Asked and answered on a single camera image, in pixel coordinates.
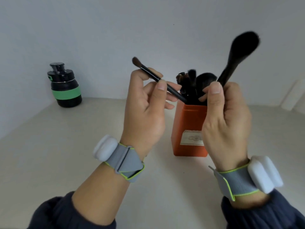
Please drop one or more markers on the person's right hand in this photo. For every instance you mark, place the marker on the person's right hand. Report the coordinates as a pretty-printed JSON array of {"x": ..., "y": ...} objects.
[{"x": 226, "y": 128}]

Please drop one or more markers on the person's left hand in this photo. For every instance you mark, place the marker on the person's left hand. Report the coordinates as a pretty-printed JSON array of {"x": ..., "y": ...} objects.
[{"x": 145, "y": 116}]

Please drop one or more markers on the orange square tin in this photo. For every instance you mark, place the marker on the orange square tin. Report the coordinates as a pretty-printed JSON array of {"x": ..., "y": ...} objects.
[{"x": 188, "y": 119}]

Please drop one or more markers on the brushes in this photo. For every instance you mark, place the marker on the brushes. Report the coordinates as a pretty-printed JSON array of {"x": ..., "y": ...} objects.
[{"x": 190, "y": 92}]

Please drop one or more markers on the fluffy dark powder makeup brush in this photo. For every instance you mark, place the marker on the fluffy dark powder makeup brush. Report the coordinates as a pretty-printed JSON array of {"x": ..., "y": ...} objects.
[{"x": 243, "y": 45}]

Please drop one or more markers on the person's left forearm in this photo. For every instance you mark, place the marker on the person's left forearm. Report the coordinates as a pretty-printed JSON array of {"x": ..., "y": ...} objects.
[{"x": 100, "y": 197}]

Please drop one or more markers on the person's right forearm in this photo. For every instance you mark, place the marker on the person's right forearm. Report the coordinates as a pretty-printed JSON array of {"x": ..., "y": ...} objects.
[{"x": 262, "y": 214}]

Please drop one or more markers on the white paper roll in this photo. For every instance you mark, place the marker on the white paper roll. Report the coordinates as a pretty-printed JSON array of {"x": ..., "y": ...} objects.
[{"x": 294, "y": 95}]

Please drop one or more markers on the black green water bottle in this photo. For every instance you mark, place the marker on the black green water bottle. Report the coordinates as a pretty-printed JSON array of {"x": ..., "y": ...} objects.
[{"x": 66, "y": 97}]

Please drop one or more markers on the beige table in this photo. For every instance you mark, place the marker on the beige table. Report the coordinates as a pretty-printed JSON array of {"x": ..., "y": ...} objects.
[{"x": 47, "y": 145}]

